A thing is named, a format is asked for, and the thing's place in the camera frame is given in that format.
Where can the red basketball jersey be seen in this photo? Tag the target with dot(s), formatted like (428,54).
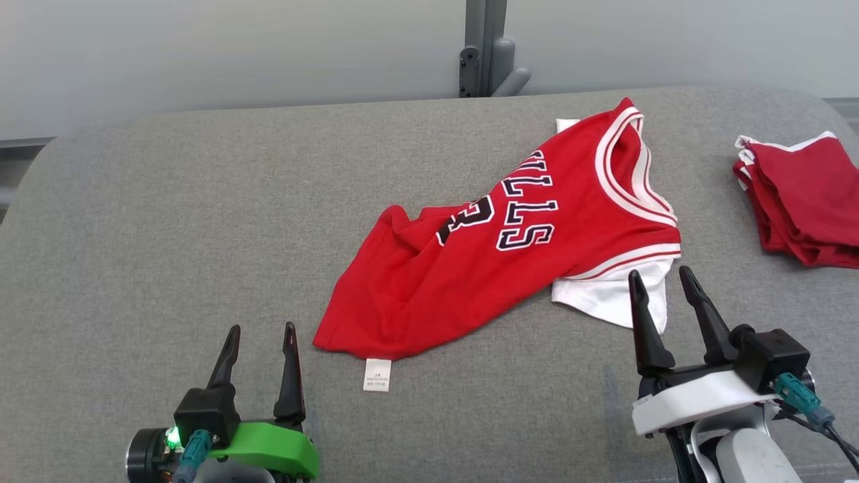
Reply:
(436,288)

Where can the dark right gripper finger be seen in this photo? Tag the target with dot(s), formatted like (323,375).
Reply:
(715,342)
(651,349)

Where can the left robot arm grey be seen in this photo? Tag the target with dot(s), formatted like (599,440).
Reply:
(235,473)

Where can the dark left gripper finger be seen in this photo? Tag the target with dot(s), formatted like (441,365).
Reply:
(290,396)
(225,369)

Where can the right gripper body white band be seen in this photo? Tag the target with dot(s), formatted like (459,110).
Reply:
(691,399)

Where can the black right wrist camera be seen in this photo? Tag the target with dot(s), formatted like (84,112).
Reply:
(772,355)

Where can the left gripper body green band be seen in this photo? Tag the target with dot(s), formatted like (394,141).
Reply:
(268,446)

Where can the red shorts white trim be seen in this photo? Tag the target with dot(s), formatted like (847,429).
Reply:
(805,194)

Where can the grey metal partition post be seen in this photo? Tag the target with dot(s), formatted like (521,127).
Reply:
(484,40)

